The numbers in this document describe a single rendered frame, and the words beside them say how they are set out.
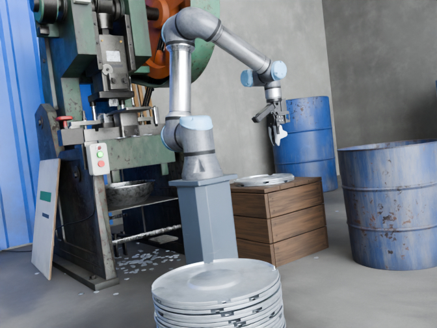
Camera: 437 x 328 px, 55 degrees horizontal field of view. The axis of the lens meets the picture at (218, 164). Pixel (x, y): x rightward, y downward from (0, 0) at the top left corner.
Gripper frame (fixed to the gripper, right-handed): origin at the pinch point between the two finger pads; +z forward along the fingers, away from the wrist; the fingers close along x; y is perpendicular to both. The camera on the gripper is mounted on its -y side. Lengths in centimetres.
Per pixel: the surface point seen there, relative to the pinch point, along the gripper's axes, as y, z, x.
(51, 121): -92, -25, 74
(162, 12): -28, -78, 59
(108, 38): -61, -62, 48
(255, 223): -14.9, 34.3, -0.8
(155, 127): -43, -15, 46
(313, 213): 15.3, 35.2, -1.5
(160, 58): -28, -56, 73
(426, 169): 35, 16, -51
